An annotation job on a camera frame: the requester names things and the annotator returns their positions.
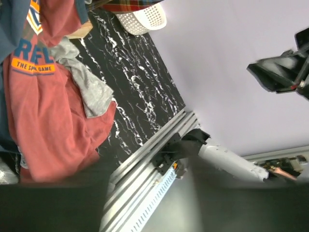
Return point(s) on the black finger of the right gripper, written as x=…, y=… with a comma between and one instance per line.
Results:
x=286, y=73

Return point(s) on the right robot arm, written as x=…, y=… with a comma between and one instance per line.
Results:
x=199, y=143

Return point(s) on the red graphic tank top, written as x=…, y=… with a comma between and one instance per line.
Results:
x=89, y=134

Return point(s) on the white perforated plastic basket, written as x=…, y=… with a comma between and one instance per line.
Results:
x=143, y=21

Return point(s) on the plaid flannel shirt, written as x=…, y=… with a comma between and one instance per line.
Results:
x=124, y=6

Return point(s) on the grey cloth garment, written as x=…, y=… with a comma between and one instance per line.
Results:
x=96, y=94

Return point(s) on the wooden clothes rack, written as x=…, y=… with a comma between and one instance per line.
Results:
x=82, y=31

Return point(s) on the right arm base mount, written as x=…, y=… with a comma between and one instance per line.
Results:
x=172, y=155

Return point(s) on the aluminium mounting rail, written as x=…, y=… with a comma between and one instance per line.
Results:
x=137, y=176

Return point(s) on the white slotted cable duct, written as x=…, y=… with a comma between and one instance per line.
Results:
x=150, y=203

